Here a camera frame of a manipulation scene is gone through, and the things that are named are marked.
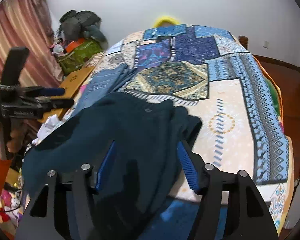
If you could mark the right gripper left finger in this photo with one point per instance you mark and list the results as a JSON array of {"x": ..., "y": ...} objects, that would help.
[{"x": 63, "y": 208}]

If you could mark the dark teal pants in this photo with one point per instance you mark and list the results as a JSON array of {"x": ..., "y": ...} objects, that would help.
[{"x": 132, "y": 146}]

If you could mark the person's left hand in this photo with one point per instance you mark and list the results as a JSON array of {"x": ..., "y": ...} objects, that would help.
[{"x": 17, "y": 135}]

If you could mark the grey white cloth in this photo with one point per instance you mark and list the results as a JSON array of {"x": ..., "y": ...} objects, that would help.
[{"x": 47, "y": 128}]

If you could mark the wooden lap desk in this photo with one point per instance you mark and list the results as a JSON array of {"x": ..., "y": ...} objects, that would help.
[{"x": 71, "y": 84}]

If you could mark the green storage basket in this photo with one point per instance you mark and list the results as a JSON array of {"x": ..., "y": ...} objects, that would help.
[{"x": 76, "y": 59}]

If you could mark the orange box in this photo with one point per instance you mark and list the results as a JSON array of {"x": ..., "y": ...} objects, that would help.
[{"x": 74, "y": 44}]

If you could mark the striped pink curtain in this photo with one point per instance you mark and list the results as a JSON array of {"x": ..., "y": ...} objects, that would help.
[{"x": 27, "y": 23}]

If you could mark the folded blue jeans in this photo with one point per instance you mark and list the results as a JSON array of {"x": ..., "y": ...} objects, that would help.
[{"x": 103, "y": 83}]

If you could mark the dark jacket pile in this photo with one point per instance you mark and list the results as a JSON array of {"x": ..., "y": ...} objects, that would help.
[{"x": 83, "y": 24}]

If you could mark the patchwork patterned bedspread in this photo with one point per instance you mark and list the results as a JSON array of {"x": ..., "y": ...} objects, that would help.
[{"x": 208, "y": 72}]

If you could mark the yellow foam footboard pad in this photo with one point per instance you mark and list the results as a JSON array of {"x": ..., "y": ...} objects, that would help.
[{"x": 165, "y": 21}]

